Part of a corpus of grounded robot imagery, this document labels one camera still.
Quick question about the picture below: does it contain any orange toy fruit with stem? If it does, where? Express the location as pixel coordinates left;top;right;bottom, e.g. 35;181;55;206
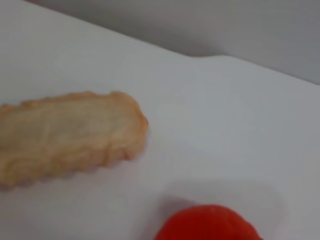
154;204;265;240

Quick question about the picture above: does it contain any long beige bread loaf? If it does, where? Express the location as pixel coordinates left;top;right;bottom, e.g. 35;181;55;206
0;90;150;190

